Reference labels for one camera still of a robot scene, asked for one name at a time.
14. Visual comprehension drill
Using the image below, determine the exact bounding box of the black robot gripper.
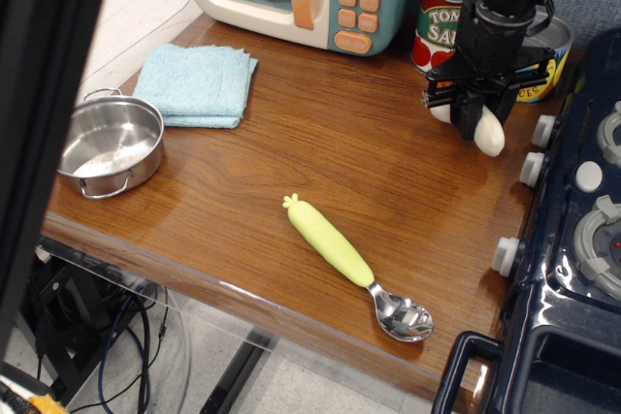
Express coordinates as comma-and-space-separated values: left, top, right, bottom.
423, 0, 555, 141

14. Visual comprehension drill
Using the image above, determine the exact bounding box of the white plush mushroom toy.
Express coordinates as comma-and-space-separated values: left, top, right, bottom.
430, 105, 506, 157

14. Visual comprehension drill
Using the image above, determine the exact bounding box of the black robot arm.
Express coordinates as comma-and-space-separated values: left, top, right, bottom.
423, 0, 555, 141

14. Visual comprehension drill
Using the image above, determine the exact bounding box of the pineapple slices can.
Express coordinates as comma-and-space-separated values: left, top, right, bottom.
517, 15, 574, 103

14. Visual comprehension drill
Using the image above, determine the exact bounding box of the tomato sauce can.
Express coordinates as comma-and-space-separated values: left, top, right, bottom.
411, 0, 463, 73

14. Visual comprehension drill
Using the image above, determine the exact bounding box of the white stove knob top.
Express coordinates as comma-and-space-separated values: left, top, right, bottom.
532, 114, 556, 148

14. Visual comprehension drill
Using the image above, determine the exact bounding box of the white stove knob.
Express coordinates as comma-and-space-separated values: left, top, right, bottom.
492, 237, 520, 277
519, 152, 544, 187
532, 114, 556, 148

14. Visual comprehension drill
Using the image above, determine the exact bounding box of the white stove knob middle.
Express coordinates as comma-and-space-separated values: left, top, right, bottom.
519, 152, 544, 187

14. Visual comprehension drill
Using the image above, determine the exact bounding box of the white stove knob bottom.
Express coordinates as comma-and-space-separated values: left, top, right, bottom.
492, 237, 520, 277

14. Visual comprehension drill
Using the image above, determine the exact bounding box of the dark blue toy stove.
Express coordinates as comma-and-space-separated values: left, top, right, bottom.
433, 28, 620, 413

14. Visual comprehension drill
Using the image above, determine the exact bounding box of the light blue folded cloth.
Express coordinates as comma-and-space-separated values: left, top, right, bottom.
133, 44, 258, 129

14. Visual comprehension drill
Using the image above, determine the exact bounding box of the small steel pot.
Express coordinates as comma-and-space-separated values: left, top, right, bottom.
57, 88, 165, 200

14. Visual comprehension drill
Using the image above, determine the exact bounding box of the green handled metal spoon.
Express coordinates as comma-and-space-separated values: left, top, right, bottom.
282, 194, 435, 343

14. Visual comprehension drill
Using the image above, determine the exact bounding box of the black table leg frame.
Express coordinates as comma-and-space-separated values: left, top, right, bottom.
199, 342, 271, 414

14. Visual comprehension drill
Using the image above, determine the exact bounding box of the blue floor cable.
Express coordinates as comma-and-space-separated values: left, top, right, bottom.
98, 295, 151, 414

